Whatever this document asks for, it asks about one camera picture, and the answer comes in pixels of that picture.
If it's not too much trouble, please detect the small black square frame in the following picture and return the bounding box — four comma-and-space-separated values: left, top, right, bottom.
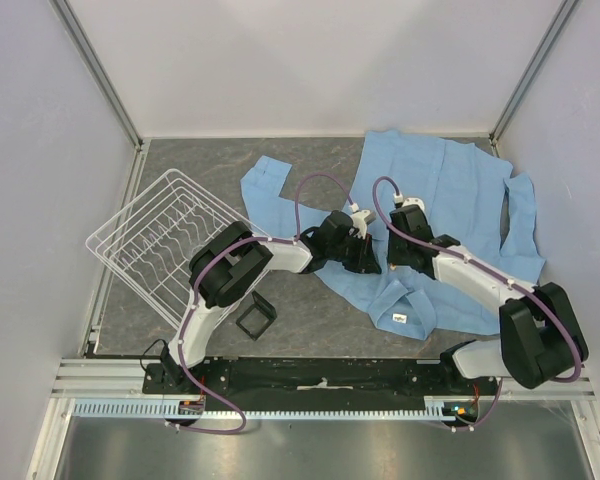
236, 291, 278, 341

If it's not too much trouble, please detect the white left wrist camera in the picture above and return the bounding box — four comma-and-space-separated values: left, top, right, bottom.
349, 202, 376, 239

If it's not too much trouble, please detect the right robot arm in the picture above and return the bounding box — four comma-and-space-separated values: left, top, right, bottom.
387, 201, 589, 394

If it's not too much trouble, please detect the white wire dish rack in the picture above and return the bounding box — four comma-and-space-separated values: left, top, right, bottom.
84, 168, 281, 341

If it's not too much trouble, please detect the light blue button shirt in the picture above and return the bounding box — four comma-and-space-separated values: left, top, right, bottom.
240, 131, 544, 340

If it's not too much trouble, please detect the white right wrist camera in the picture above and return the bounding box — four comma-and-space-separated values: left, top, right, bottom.
393, 193, 426, 213

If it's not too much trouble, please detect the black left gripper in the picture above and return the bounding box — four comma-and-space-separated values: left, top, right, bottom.
327, 232, 381, 276

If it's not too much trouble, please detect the light blue cable duct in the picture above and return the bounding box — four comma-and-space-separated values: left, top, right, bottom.
73, 398, 450, 421

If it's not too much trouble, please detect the aluminium frame rail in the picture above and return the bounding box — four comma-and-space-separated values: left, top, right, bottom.
27, 357, 151, 480

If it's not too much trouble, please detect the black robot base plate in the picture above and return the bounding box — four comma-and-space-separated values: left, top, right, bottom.
140, 355, 504, 414

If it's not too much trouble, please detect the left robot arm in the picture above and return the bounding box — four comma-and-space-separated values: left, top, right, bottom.
160, 209, 381, 393

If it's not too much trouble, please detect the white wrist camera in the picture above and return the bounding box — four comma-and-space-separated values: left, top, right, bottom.
393, 193, 426, 213
349, 202, 376, 239

